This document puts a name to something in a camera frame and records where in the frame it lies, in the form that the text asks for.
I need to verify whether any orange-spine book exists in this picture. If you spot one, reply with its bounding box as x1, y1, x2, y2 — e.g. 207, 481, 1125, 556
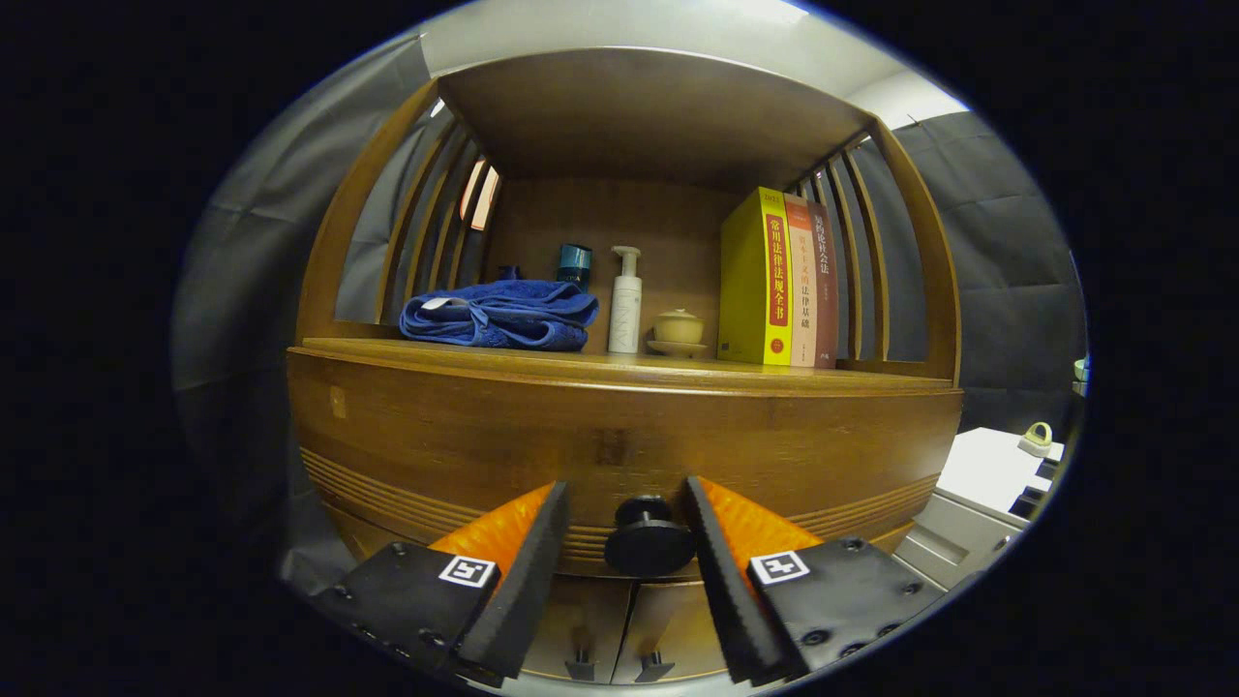
782, 194, 819, 368

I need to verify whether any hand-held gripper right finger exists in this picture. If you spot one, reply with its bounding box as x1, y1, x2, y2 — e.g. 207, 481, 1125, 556
685, 474, 948, 686

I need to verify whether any wooden cabinet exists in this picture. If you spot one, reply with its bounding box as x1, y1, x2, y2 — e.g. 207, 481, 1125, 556
286, 46, 966, 683

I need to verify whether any beige lidded teacup with saucer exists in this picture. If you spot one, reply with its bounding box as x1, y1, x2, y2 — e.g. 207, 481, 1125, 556
647, 308, 710, 359

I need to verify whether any dark red book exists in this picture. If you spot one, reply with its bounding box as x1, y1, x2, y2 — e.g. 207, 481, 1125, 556
805, 200, 841, 369

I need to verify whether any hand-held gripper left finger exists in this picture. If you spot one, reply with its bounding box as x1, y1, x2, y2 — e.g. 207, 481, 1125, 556
308, 481, 570, 688

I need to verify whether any blue folded towel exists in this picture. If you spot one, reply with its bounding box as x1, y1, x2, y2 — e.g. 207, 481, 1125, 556
399, 280, 600, 351

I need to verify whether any white pump bottle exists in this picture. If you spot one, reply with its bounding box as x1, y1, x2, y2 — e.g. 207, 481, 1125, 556
608, 246, 644, 354

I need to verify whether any thick yellow book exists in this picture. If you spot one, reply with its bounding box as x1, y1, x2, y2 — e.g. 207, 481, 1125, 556
716, 187, 795, 367

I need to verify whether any wooden cabinet door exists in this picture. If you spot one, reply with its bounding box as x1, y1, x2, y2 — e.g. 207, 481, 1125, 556
523, 576, 635, 683
612, 579, 732, 679

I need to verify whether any wooden countertop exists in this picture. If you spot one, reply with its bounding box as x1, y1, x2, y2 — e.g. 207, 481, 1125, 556
300, 334, 954, 390

